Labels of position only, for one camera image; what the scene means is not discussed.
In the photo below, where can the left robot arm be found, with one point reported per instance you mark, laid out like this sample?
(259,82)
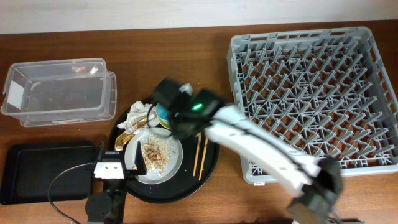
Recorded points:
(108,205)

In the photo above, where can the yellow bowl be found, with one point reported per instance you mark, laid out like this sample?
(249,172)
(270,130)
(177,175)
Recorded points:
(163,123)

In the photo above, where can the round black tray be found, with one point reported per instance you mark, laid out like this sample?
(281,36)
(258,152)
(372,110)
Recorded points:
(182,184)

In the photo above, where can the wooden chopstick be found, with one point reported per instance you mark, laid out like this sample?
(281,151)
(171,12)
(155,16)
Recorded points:
(203,158)
(196,154)

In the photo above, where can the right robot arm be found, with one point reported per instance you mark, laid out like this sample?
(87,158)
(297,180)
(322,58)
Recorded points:
(315,184)

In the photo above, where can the food scraps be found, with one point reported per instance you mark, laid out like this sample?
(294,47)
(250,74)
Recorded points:
(156,154)

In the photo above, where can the black rectangular tray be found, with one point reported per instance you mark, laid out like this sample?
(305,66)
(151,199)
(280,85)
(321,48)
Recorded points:
(30,168)

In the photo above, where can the grey plate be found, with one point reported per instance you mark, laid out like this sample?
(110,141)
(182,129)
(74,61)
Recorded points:
(175,156)

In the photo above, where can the crumpled white napkin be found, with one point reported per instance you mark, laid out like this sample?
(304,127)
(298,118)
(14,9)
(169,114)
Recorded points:
(137,120)

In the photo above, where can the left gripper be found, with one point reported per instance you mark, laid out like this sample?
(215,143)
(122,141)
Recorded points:
(131,177)

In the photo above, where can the grey dishwasher rack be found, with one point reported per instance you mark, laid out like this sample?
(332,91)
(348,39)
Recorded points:
(325,92)

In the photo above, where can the gold foil wrapper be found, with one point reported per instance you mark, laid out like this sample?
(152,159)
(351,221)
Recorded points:
(125,137)

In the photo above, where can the light blue cup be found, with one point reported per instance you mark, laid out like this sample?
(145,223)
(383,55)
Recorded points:
(162,113)

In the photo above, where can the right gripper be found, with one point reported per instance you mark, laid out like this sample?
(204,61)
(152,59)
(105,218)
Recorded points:
(175,132)

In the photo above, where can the clear plastic bin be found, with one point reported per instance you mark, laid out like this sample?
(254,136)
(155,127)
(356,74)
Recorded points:
(47,93)

